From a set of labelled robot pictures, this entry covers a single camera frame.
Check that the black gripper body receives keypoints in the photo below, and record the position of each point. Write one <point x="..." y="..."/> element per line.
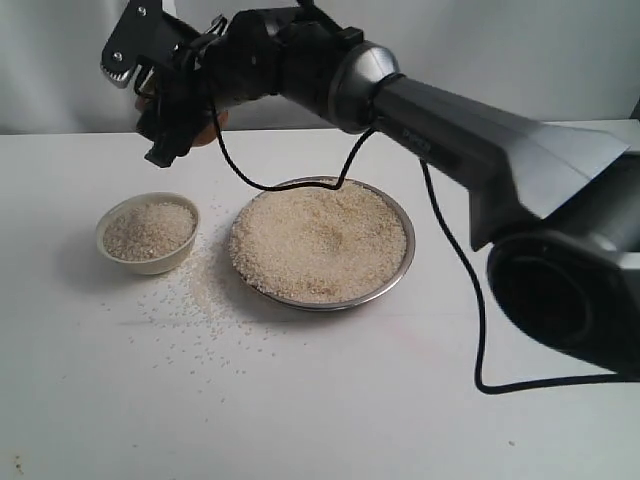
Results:
<point x="293" y="52"/>

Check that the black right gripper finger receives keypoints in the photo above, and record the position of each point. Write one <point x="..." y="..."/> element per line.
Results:
<point x="174" y="111"/>

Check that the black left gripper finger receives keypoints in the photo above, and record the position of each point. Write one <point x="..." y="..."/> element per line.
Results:
<point x="144" y="36"/>

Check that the brown wooden cup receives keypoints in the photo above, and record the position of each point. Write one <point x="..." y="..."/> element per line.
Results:
<point x="206" y="135"/>

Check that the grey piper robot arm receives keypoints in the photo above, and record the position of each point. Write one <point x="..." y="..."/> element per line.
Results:
<point x="557" y="207"/>

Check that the rice in small bowl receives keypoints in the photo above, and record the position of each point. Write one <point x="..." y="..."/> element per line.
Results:
<point x="148" y="231"/>

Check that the small cream ceramic bowl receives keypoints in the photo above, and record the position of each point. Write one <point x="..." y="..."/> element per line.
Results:
<point x="158" y="265"/>

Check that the rice in steel plate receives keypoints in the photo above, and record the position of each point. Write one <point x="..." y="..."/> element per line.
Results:
<point x="320" y="245"/>

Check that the spilled rice on table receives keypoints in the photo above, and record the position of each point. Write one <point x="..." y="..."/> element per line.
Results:
<point x="195" y="329"/>

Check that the round steel plate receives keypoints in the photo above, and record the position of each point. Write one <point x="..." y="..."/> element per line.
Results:
<point x="320" y="302"/>

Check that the white backdrop cloth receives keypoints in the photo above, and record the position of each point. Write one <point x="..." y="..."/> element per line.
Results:
<point x="548" y="60"/>

